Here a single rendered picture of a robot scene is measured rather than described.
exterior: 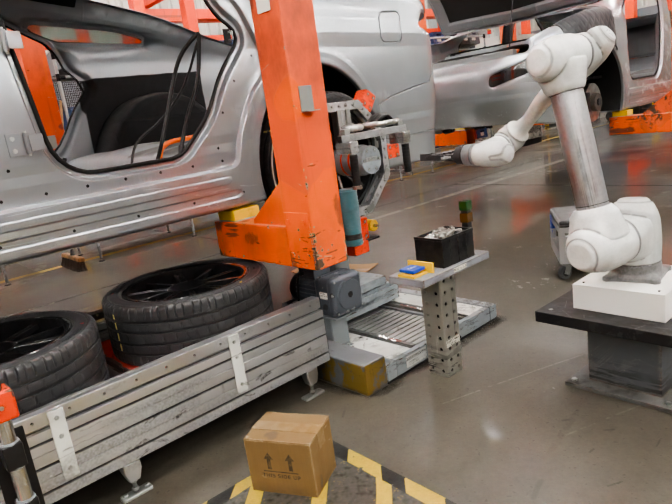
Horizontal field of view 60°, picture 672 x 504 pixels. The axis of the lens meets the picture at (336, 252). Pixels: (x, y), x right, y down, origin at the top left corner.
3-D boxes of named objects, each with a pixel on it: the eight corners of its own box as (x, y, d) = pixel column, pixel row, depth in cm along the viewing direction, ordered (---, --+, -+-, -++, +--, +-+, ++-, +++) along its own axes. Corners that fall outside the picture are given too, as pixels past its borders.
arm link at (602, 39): (570, 55, 205) (545, 58, 198) (608, 14, 191) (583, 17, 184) (591, 84, 202) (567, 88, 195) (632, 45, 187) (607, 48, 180)
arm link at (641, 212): (672, 255, 200) (670, 192, 195) (643, 270, 191) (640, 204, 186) (626, 250, 214) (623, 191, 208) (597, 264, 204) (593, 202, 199)
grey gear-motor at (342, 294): (311, 322, 294) (300, 255, 285) (371, 338, 263) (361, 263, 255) (282, 335, 282) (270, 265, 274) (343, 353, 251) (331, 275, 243)
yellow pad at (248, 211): (243, 214, 272) (241, 203, 271) (261, 215, 262) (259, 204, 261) (218, 221, 263) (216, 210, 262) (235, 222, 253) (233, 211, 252)
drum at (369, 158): (352, 173, 286) (348, 144, 282) (384, 172, 270) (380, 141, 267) (331, 178, 276) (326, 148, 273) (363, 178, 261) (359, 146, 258)
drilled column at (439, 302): (443, 363, 247) (433, 267, 237) (463, 368, 240) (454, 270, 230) (429, 372, 241) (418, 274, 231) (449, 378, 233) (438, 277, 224)
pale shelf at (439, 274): (455, 254, 252) (454, 247, 252) (489, 257, 240) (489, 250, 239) (389, 283, 225) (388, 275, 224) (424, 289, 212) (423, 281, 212)
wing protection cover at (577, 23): (584, 72, 518) (582, 10, 506) (620, 67, 496) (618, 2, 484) (545, 77, 472) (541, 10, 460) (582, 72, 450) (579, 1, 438)
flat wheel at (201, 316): (193, 303, 288) (183, 256, 283) (305, 309, 255) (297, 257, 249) (78, 359, 234) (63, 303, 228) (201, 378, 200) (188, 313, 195)
